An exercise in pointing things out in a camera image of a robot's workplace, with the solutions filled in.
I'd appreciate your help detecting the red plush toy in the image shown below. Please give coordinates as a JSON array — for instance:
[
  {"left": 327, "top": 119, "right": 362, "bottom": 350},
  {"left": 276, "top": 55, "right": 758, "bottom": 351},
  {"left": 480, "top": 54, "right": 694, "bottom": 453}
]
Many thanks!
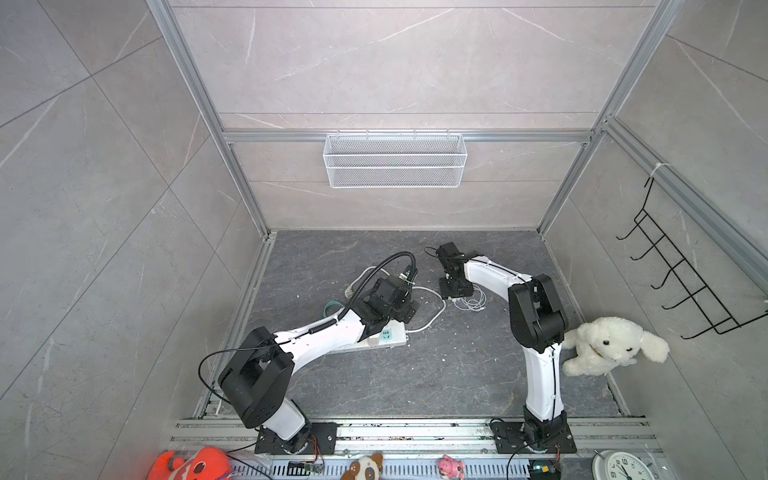
[{"left": 147, "top": 447, "right": 232, "bottom": 480}]

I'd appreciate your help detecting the white multicolour power strip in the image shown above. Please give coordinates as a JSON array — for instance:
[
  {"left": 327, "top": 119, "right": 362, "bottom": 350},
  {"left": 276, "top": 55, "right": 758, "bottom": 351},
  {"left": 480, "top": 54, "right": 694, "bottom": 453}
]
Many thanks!
[{"left": 335, "top": 320, "right": 408, "bottom": 353}]

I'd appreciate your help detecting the pink plush toy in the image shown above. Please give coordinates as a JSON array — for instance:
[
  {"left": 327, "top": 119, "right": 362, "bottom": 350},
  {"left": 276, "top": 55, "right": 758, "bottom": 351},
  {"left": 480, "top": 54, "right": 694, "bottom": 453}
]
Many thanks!
[{"left": 437, "top": 455, "right": 466, "bottom": 480}]

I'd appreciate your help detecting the white plush dog toy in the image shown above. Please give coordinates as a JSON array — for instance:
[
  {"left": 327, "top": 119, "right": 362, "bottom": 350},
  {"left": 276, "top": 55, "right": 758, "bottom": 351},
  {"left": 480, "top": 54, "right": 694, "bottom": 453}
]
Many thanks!
[{"left": 561, "top": 317, "right": 670, "bottom": 376}]

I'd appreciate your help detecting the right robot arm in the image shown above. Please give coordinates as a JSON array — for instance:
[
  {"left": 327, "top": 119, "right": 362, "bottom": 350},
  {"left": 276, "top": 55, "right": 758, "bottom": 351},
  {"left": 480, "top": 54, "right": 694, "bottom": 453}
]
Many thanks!
[{"left": 434, "top": 242, "right": 576, "bottom": 454}]

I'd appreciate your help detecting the white wire mesh basket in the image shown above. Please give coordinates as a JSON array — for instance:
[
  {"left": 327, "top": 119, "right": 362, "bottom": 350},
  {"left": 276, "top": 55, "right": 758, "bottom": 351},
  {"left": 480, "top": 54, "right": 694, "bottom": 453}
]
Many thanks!
[{"left": 323, "top": 133, "right": 468, "bottom": 189}]

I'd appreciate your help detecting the black wall hook rack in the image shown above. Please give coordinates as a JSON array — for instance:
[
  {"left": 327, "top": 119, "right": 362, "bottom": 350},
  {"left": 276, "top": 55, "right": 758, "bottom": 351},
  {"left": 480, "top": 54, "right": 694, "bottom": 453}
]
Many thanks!
[{"left": 616, "top": 178, "right": 767, "bottom": 341}]

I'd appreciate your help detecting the white power strip cord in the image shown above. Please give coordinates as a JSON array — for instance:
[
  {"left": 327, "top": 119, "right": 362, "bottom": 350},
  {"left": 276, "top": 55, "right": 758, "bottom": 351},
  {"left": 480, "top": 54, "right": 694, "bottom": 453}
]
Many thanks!
[{"left": 344, "top": 265, "right": 448, "bottom": 335}]

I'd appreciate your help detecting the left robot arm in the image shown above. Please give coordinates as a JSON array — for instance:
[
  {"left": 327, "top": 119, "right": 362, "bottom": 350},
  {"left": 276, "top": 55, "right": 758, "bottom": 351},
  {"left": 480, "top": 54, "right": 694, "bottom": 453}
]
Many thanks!
[{"left": 204, "top": 251, "right": 418, "bottom": 453}]

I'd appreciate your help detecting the brown white plush toy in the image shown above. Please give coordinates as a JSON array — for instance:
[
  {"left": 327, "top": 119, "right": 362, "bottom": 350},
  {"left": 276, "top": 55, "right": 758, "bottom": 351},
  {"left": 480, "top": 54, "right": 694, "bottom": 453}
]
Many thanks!
[{"left": 341, "top": 452, "right": 383, "bottom": 480}]

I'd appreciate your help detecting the white alarm clock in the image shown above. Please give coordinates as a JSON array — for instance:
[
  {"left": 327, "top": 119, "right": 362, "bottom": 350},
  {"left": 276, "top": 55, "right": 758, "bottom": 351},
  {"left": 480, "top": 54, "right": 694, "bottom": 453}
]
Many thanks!
[{"left": 592, "top": 450, "right": 655, "bottom": 480}]

